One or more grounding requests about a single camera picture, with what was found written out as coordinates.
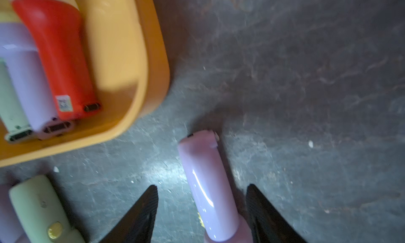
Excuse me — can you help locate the yellow plastic storage box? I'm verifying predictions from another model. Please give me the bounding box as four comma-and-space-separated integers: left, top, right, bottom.
1, 0, 170, 167

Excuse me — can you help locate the red flashlight white head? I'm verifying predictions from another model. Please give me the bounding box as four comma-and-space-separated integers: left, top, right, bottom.
9, 0, 102, 120

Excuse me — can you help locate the green flashlight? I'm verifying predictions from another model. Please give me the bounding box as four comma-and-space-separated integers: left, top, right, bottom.
9, 175, 85, 243
1, 59, 33, 143

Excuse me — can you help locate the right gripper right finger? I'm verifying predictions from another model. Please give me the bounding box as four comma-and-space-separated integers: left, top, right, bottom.
246, 184, 306, 243

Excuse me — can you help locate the purple flashlight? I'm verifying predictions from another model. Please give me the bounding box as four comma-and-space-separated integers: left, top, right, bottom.
1, 11, 75, 140
178, 130, 253, 243
1, 185, 30, 243

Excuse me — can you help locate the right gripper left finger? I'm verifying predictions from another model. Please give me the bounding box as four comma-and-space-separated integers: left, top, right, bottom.
101, 185, 158, 243

